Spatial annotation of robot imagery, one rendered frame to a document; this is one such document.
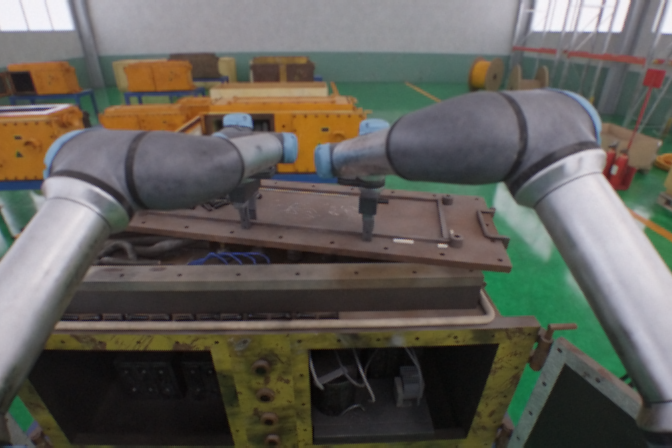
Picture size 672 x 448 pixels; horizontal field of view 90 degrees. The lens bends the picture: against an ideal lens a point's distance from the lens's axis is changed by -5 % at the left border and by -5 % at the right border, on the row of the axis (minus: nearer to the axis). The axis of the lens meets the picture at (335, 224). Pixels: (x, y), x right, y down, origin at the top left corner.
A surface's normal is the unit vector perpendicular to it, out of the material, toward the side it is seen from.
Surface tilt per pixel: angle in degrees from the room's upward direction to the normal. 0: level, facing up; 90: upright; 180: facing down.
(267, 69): 90
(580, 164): 80
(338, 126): 90
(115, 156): 49
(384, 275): 0
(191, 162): 62
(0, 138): 90
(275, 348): 90
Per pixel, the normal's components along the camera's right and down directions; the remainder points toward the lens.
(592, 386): -0.90, 0.20
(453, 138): -0.48, 0.13
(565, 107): 0.20, -0.48
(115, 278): 0.00, -0.88
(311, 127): 0.05, 0.48
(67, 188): 0.03, 0.14
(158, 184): 0.25, 0.42
